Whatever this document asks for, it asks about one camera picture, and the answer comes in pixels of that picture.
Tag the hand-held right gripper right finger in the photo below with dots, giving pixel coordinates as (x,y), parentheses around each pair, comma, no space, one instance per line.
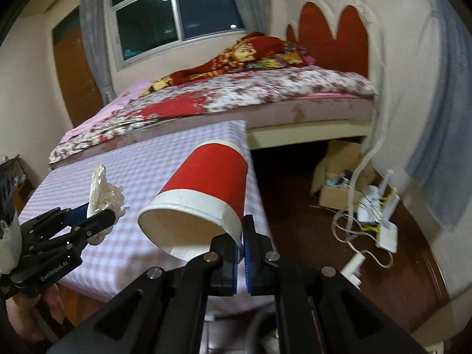
(248,265)

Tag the red patterned blanket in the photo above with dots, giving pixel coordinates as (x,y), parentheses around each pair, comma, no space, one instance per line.
(258,48)

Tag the white router with antennas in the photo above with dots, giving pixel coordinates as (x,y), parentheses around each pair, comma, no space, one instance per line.
(372,202)

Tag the cardboard box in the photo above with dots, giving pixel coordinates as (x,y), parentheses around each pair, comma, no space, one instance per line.
(332,195)

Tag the pink sheet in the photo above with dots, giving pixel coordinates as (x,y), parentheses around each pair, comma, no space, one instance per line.
(129,92)

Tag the white tissue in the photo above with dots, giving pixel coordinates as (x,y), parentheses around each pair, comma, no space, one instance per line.
(101,188)

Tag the white modem box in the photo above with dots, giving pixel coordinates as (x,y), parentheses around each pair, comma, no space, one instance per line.
(387,238)

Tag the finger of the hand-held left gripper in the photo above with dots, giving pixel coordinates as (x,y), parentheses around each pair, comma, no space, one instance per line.
(55,218)
(96,221)

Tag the brown wooden door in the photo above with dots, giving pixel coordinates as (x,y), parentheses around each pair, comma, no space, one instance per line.
(73,81)

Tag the red paper cup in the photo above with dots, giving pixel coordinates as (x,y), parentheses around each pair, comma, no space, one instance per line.
(210,177)

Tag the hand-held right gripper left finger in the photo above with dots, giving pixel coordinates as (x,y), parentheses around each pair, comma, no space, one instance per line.
(225,265)

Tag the bed with red headboard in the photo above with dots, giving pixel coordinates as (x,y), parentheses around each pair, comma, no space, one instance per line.
(313,110)

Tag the person's left hand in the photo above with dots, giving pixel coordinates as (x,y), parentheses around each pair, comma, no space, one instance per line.
(25,309)

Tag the white power adapter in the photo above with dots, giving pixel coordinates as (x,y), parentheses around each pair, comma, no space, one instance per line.
(352,269)

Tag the large sliding window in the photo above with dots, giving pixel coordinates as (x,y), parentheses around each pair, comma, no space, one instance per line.
(147,22)

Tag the tied grey curtain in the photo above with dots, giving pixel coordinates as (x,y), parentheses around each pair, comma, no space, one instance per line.
(442,118)

